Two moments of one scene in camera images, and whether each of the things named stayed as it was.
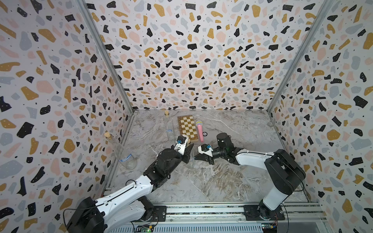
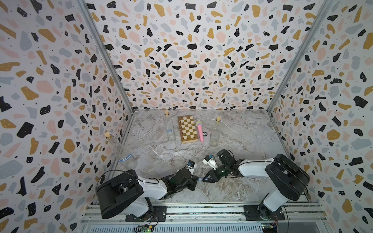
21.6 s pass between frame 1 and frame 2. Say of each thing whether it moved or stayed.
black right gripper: moved
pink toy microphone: stayed
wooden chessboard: stayed
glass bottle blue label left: stayed
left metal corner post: stayed
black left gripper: moved
